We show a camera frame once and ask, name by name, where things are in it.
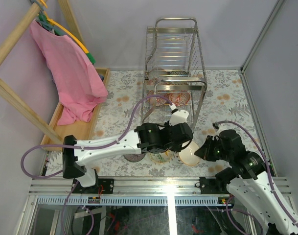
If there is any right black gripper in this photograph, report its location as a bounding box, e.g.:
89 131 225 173
194 135 232 161

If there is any cream bowl orange rim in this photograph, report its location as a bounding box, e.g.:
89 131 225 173
178 141 201 166

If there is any brown patterned bowl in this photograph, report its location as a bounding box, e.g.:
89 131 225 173
172 82 188 86

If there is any blue patterned bowl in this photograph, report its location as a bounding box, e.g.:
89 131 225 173
169 70 188 76

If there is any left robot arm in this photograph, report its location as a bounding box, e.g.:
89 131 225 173
62 122 193 193

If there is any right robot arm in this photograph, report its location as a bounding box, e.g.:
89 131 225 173
194 130 298 235

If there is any stainless steel dish rack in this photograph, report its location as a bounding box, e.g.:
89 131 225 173
141 17 207 128

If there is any orange flower patterned bowl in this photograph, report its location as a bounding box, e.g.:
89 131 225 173
148 151 174 164

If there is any purple striped bowl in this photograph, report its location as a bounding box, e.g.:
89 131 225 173
123 154 145 163

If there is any wooden tray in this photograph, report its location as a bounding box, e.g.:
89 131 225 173
41 67 111 151

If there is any pink cloth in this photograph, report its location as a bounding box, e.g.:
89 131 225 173
30 21 108 125

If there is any yellow plastic hanger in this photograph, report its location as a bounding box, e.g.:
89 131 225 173
30 0 89 55

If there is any green plastic hanger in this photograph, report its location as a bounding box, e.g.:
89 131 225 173
36 13 95 65

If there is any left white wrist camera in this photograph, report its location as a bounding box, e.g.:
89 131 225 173
169 109 189 126

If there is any aluminium corner post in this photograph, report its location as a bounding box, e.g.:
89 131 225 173
240 0 286 73

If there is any wooden clothes rack frame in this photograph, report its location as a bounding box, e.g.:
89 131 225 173
0 0 85 147

